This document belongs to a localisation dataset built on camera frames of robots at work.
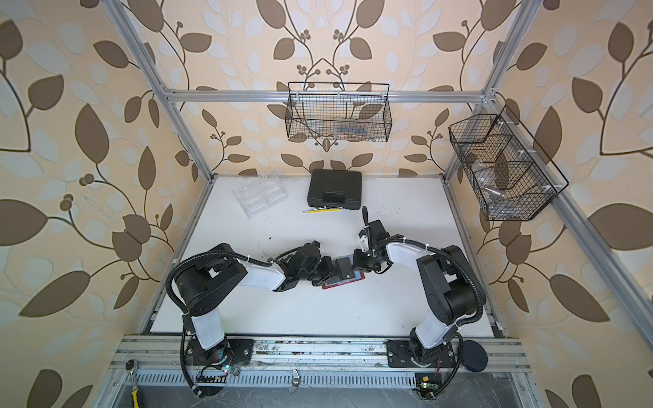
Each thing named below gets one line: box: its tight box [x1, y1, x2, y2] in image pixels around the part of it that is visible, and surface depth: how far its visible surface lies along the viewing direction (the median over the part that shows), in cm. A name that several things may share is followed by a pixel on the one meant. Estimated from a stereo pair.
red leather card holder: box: [321, 270, 366, 290], surface depth 91 cm
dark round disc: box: [461, 340, 489, 373], surface depth 74 cm
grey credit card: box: [335, 256, 356, 280], surface depth 93 cm
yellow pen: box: [301, 207, 341, 214], surface depth 110 cm
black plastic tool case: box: [306, 169, 363, 210], surface depth 113 cm
